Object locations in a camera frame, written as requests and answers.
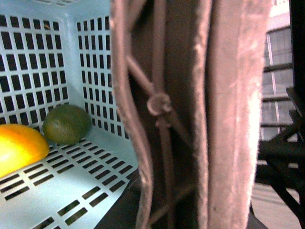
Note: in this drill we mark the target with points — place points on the green avocado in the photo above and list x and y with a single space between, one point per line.
66 124

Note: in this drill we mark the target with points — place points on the yellow mango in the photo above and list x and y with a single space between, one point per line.
20 146

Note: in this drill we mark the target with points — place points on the brown basket handle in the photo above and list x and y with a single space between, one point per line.
187 77

